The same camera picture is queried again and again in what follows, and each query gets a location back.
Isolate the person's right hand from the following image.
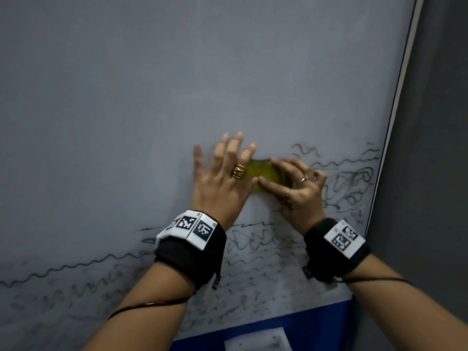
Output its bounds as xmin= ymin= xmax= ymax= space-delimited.
xmin=257 ymin=158 xmax=328 ymax=237

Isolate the person's left hand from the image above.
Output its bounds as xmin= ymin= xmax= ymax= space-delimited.
xmin=192 ymin=132 xmax=258 ymax=231

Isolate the yellow and black whiteboard eraser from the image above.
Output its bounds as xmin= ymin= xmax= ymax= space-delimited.
xmin=245 ymin=158 xmax=293 ymax=195

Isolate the large scribbled whiteboard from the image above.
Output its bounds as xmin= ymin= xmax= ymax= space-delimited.
xmin=0 ymin=0 xmax=425 ymax=341

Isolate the person's left forearm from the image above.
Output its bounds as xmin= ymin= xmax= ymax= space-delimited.
xmin=82 ymin=261 xmax=197 ymax=351

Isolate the person's right forearm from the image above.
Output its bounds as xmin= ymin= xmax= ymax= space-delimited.
xmin=343 ymin=253 xmax=468 ymax=351

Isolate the black wristband with marker tag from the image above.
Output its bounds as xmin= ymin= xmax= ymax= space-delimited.
xmin=154 ymin=210 xmax=228 ymax=292
xmin=303 ymin=218 xmax=371 ymax=284

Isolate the grey partition panel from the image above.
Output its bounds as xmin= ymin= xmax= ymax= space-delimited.
xmin=351 ymin=0 xmax=468 ymax=351

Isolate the white shallow tray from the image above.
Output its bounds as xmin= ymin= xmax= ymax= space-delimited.
xmin=223 ymin=327 xmax=293 ymax=351

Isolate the thin black cable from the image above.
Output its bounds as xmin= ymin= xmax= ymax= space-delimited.
xmin=108 ymin=296 xmax=191 ymax=321
xmin=334 ymin=276 xmax=412 ymax=285

